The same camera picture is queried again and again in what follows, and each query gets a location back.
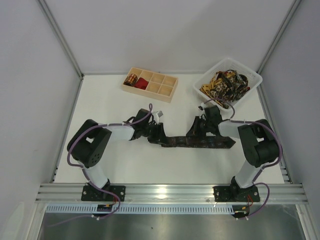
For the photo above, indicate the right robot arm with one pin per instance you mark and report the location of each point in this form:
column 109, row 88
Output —
column 260, row 147

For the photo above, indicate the rolled red tie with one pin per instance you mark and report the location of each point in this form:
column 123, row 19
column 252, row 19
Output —
column 141, row 84

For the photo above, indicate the right aluminium frame post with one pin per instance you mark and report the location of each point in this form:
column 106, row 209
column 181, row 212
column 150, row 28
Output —
column 280, row 32

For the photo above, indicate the brown blue-flowered tie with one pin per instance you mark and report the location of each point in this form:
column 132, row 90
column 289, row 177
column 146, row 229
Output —
column 206, row 142

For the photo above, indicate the wooden compartment box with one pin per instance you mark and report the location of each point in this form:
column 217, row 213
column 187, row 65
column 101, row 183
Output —
column 160, row 87

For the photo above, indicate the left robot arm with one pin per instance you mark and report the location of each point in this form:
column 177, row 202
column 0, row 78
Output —
column 87, row 146

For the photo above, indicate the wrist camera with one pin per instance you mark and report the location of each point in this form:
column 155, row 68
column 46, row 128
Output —
column 202, row 106
column 158, row 114

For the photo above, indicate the left aluminium frame post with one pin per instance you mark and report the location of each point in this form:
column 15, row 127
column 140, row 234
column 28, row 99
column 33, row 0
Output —
column 60, row 36

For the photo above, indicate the aluminium frame post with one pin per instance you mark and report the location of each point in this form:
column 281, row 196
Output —
column 60, row 36
column 280, row 32

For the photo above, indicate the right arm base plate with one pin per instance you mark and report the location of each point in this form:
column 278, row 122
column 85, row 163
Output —
column 231, row 193

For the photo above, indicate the white plastic basket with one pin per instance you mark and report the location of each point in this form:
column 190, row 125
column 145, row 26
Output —
column 254, row 80

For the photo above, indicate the rolled brown patterned tie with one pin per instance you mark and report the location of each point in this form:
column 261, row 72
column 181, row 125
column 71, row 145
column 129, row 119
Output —
column 131, row 80

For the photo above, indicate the white slotted cable duct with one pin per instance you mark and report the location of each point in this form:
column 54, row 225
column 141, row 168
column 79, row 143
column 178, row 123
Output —
column 176, row 209

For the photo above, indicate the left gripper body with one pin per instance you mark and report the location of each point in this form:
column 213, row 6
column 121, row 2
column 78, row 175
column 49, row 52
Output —
column 155, row 131

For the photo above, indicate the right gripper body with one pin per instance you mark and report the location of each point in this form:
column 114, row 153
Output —
column 199, row 125

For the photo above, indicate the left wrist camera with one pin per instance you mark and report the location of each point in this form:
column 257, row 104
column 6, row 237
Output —
column 158, row 114

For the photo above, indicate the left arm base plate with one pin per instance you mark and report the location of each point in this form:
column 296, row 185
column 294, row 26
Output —
column 91, row 194

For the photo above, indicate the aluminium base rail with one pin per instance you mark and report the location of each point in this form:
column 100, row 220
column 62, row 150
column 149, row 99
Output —
column 171, row 193

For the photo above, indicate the yellow patterned tie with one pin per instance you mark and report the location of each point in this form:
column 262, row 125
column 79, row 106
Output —
column 219, row 87

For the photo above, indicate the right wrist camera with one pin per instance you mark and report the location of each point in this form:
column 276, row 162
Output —
column 202, row 106

